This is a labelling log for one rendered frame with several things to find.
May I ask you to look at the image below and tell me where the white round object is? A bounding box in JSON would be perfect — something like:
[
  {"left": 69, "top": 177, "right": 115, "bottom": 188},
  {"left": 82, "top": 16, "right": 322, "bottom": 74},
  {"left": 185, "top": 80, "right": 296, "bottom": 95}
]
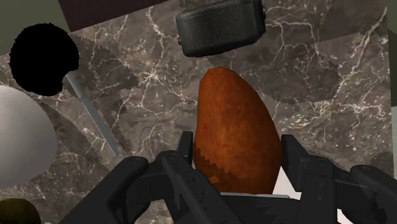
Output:
[{"left": 0, "top": 85, "right": 59, "bottom": 190}]

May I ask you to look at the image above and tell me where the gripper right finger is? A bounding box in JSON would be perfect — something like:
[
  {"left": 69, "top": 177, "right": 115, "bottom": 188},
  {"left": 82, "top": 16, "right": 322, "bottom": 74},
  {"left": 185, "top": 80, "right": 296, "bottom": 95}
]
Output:
[{"left": 280, "top": 134, "right": 397, "bottom": 224}]

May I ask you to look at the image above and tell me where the black round object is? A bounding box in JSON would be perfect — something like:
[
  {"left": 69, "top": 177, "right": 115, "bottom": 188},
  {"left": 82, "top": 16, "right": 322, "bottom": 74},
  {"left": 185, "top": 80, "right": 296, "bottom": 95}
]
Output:
[{"left": 8, "top": 22, "right": 80, "bottom": 97}]

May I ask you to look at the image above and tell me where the silver knife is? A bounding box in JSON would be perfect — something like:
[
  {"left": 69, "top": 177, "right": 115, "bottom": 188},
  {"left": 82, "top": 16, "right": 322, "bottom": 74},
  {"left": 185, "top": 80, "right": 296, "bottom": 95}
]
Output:
[{"left": 64, "top": 71, "right": 120, "bottom": 157}]

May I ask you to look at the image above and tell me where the dark olive round object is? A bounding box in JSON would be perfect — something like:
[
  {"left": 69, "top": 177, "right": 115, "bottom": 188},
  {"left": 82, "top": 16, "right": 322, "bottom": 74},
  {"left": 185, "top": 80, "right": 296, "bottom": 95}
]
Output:
[{"left": 0, "top": 198, "right": 42, "bottom": 224}]

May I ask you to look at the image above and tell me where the black rectangular pan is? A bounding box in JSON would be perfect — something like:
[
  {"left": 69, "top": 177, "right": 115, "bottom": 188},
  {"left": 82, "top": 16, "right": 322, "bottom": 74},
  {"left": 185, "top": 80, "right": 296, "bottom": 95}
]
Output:
[{"left": 175, "top": 0, "right": 267, "bottom": 58}]

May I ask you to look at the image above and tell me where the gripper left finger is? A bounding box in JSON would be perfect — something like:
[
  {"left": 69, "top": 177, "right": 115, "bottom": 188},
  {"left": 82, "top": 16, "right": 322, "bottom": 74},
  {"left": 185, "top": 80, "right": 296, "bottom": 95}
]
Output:
[{"left": 59, "top": 131, "right": 243, "bottom": 224}]

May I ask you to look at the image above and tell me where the orange-brown mango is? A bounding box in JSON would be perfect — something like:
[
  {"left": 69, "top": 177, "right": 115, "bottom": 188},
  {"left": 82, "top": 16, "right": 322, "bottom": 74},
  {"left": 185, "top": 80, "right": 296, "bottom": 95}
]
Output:
[{"left": 193, "top": 66, "right": 283, "bottom": 195}]

